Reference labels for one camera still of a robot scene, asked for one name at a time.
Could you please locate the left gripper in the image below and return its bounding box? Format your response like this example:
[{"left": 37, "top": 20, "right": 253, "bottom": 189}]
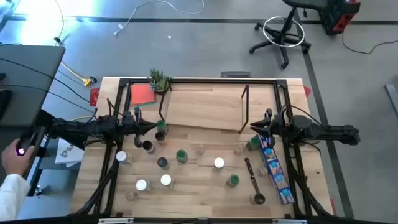
[{"left": 123, "top": 107, "right": 158, "bottom": 149}]

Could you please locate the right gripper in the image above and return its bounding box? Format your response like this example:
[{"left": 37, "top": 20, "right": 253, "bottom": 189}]
[{"left": 250, "top": 108, "right": 284, "bottom": 147}]

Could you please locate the green-lid oregano spice jar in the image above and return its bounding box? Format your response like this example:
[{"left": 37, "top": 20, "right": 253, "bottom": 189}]
[
  {"left": 245, "top": 136, "right": 261, "bottom": 152},
  {"left": 156, "top": 119, "right": 169, "bottom": 135},
  {"left": 175, "top": 149, "right": 188, "bottom": 165},
  {"left": 226, "top": 174, "right": 241, "bottom": 189}
]

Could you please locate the black-lid purple-label spice jar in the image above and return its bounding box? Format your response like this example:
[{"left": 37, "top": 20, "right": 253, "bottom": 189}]
[{"left": 142, "top": 139, "right": 156, "bottom": 155}]

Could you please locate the black-lid brown spice jar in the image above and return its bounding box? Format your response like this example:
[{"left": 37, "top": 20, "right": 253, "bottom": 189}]
[{"left": 157, "top": 157, "right": 171, "bottom": 170}]

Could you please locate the teal pad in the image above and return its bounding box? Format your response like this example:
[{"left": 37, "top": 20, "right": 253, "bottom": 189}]
[{"left": 134, "top": 101, "right": 157, "bottom": 110}]

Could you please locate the red notebook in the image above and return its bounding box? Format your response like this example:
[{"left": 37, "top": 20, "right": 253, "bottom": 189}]
[{"left": 130, "top": 83, "right": 156, "bottom": 106}]

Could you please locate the blue Reynolds box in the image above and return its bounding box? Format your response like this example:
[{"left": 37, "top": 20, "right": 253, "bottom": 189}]
[{"left": 256, "top": 135, "right": 295, "bottom": 205}]

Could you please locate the potted succulent plant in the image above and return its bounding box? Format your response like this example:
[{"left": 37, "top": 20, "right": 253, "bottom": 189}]
[{"left": 148, "top": 67, "right": 172, "bottom": 94}]

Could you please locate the grey box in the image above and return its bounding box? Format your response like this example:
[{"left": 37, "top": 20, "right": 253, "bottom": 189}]
[{"left": 220, "top": 71, "right": 251, "bottom": 78}]

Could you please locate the black measuring scoop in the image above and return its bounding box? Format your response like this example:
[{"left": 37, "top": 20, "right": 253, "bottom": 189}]
[{"left": 244, "top": 157, "right": 266, "bottom": 205}]

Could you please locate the white printed paper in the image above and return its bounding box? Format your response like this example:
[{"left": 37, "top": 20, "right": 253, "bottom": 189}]
[{"left": 55, "top": 138, "right": 85, "bottom": 168}]

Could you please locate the black office chair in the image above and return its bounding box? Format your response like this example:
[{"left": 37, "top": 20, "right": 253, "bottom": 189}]
[{"left": 248, "top": 0, "right": 330, "bottom": 70}]

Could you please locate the black handheld controller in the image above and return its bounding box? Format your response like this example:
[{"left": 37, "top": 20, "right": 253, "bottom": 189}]
[{"left": 15, "top": 124, "right": 46, "bottom": 156}]

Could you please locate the grey desk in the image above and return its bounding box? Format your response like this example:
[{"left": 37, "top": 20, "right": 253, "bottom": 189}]
[{"left": 0, "top": 44, "right": 67, "bottom": 127}]

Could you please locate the red and black case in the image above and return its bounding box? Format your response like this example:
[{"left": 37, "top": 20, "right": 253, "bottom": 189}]
[{"left": 320, "top": 0, "right": 361, "bottom": 35}]

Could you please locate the grey metal bar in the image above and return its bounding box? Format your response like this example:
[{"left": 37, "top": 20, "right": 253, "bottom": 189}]
[{"left": 384, "top": 83, "right": 398, "bottom": 116}]

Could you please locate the person's hand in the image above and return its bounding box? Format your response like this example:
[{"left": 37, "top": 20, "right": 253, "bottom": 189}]
[{"left": 1, "top": 138, "right": 35, "bottom": 177}]

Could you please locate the black desk device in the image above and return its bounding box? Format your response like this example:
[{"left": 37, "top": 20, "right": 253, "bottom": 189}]
[{"left": 0, "top": 89, "right": 12, "bottom": 121}]

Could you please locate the wooden shelf with black frame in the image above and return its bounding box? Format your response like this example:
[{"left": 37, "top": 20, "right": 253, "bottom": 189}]
[{"left": 157, "top": 79, "right": 250, "bottom": 134}]

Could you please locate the yellow cable with plug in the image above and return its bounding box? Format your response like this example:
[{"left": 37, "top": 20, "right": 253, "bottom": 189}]
[{"left": 60, "top": 61, "right": 98, "bottom": 88}]

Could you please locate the white floor cable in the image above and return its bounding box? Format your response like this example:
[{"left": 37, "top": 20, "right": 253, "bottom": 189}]
[{"left": 114, "top": 0, "right": 205, "bottom": 37}]

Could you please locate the black floor cable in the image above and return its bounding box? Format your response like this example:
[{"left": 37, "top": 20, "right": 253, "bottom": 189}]
[{"left": 341, "top": 28, "right": 398, "bottom": 55}]

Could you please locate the thin cable with black plug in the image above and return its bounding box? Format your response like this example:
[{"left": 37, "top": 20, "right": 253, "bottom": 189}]
[{"left": 53, "top": 0, "right": 65, "bottom": 44}]

